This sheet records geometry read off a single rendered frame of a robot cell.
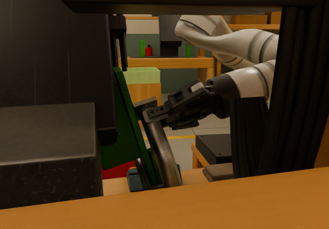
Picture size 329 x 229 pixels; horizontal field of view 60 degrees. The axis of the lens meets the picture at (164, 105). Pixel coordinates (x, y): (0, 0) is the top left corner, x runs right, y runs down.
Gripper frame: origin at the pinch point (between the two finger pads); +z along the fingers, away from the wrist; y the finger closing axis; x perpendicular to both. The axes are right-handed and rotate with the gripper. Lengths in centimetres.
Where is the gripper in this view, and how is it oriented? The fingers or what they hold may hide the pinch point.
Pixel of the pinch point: (155, 119)
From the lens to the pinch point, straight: 48.3
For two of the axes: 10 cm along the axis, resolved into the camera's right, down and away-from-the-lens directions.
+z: -9.4, 3.1, -1.5
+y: -0.2, -4.8, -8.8
